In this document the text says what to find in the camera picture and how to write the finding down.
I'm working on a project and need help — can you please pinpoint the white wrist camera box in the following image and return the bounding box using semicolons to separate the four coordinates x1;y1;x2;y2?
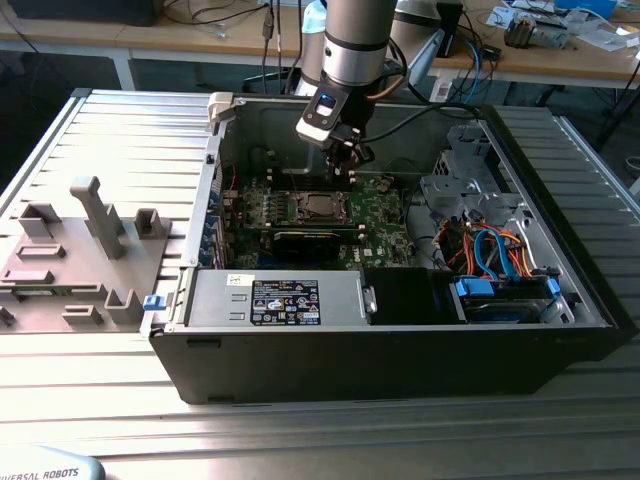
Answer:
294;92;352;147

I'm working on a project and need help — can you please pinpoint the metal socket cover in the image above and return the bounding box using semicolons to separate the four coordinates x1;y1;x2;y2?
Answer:
295;189;347;224

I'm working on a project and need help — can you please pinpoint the blue disk carrier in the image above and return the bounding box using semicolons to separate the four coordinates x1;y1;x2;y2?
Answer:
448;275;562;325

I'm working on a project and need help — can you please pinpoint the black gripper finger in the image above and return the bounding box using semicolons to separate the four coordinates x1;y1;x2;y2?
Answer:
324;137;352;177
349;141;377;170

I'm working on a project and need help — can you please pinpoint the black graphics card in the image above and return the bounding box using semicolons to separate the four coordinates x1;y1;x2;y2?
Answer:
269;227;344;262

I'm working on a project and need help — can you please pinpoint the grey metal device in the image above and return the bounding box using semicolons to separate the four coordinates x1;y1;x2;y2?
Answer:
532;19;571;50

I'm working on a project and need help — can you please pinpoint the blue data cable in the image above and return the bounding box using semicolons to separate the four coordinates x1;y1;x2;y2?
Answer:
472;225;522;287

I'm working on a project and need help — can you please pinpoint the pale blue teach pendant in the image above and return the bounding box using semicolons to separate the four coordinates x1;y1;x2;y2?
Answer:
0;443;107;480

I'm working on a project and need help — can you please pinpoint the wire locking lever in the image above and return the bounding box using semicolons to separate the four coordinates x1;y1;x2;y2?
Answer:
285;154;303;199

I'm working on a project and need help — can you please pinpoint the grey metal drive cage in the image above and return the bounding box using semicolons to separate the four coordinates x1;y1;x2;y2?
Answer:
418;124;534;236

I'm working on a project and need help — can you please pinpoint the black computer box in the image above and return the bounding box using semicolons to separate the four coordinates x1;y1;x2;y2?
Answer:
7;0;161;27

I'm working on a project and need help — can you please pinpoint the blue box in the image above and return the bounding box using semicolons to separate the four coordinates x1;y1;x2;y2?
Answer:
554;0;619;16

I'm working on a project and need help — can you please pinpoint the grey parts rack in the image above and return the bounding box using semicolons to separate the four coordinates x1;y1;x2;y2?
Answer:
0;175;174;335

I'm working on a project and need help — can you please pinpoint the copper CPU cooler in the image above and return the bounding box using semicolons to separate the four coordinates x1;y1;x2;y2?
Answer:
503;13;536;50

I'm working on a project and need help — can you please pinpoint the silver CPU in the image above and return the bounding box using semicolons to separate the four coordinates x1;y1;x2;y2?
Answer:
305;193;337;215

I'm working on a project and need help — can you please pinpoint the black upright box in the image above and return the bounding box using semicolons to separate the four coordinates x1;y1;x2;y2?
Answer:
435;2;464;57

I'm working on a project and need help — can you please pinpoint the green motherboard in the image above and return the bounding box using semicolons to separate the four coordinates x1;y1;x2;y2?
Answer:
222;172;419;269

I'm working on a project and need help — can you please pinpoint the grey power supply unit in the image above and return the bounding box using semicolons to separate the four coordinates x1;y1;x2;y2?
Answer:
185;269;371;327

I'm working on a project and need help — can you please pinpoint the orange wire bundle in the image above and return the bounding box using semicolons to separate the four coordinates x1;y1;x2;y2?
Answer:
444;227;539;279

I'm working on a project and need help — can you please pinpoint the black PC case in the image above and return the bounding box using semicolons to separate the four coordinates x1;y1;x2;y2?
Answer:
138;92;632;406

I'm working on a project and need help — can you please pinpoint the wooden desk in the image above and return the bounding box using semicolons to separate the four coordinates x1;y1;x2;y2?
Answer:
432;0;640;92
0;0;307;91

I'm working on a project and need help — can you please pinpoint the beige case latch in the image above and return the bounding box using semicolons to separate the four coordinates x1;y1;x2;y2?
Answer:
207;92;236;124

